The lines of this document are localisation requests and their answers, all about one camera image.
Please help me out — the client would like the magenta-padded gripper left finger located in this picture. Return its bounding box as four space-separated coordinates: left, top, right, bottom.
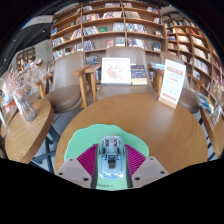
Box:
55 144 100 190

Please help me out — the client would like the glass vase with pink flowers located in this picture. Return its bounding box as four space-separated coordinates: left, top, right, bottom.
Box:
5 59 56 123

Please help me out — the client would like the stack of colourful books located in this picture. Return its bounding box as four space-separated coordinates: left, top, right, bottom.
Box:
194 90 215 114

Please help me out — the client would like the curved wooden bookshelf with books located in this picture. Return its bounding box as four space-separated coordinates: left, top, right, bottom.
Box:
159 9 224 101

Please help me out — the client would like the ribboned vase with dried flowers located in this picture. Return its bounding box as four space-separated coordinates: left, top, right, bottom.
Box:
209 78 224 126

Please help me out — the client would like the white sign in wooden base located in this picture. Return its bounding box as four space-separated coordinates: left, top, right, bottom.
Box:
157 58 187 110

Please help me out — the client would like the green blob-shaped mouse pad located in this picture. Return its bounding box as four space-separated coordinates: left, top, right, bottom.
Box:
63 123 150 192

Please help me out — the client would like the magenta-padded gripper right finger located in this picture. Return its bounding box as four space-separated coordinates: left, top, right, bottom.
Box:
124 143 170 190

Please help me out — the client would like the stack of light blue books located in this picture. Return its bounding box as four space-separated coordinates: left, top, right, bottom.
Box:
149 61 166 72

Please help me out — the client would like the wide wooden bookshelf with books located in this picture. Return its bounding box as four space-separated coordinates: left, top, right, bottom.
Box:
50 0 167 66

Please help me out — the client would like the round wooden side table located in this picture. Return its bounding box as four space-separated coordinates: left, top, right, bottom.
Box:
199 106 224 159
0 98 61 166

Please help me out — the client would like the white framed picture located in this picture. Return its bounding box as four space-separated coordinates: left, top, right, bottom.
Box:
100 57 132 85

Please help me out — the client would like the taupe armchair with wooden arms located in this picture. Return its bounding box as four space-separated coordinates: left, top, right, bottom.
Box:
43 50 92 114
84 45 164 103
159 51 203 115

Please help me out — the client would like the small distant wooden bookshelf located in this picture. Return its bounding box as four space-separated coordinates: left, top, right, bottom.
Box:
14 46 37 73

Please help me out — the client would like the dark-covered book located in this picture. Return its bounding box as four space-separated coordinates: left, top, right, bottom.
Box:
130 64 148 86

